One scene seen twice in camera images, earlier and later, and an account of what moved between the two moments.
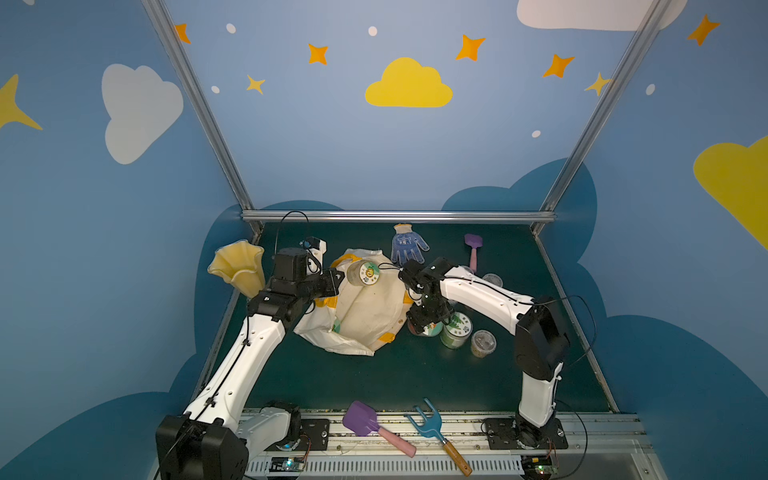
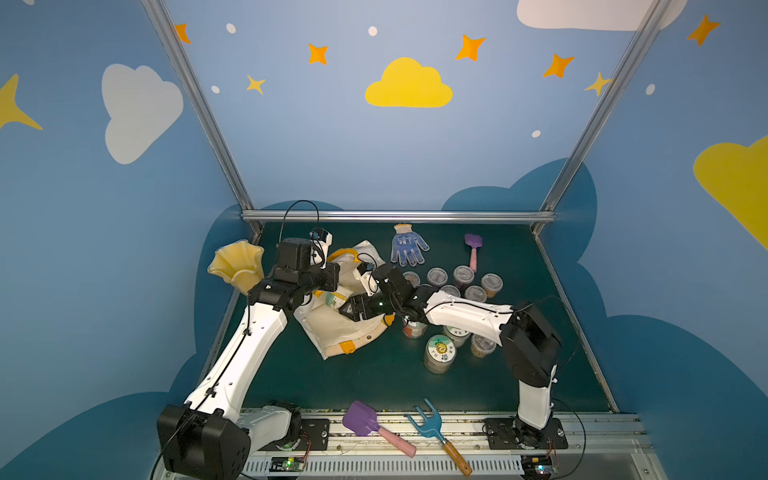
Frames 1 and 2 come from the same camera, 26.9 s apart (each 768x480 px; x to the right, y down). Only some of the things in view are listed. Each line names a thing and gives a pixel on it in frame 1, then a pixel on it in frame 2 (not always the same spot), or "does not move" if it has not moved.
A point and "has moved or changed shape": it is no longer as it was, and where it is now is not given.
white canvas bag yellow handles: [360, 318] has moved or changed shape
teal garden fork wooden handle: [432, 428] does not move
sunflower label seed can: [362, 273] -> [440, 354]
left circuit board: [286, 464] does not move
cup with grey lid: [493, 278] does not move
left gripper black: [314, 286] does not move
